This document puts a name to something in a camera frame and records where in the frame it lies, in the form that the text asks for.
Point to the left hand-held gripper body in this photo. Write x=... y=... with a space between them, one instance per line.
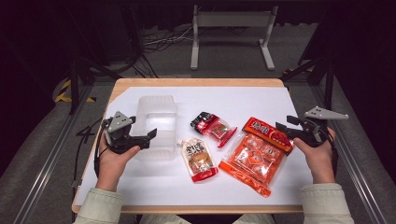
x=120 y=124

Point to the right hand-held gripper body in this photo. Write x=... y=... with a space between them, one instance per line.
x=314 y=130

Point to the clear plastic container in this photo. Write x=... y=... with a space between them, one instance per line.
x=158 y=109

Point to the large orange snack bag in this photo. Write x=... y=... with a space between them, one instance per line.
x=257 y=155

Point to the small red black snack packet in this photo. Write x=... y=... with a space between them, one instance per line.
x=214 y=127

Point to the person's right hand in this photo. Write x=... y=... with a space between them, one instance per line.
x=320 y=161

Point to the person's left hand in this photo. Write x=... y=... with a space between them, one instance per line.
x=112 y=168

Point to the black tripod stand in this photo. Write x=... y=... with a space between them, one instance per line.
x=74 y=81
x=328 y=81

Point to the red spout pouch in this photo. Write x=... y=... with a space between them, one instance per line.
x=199 y=161

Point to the white table mat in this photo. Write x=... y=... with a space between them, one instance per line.
x=218 y=99

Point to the aluminium floor rail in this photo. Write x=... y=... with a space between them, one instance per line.
x=46 y=168
x=351 y=168

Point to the white metal stand frame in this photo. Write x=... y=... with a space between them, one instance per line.
x=232 y=19

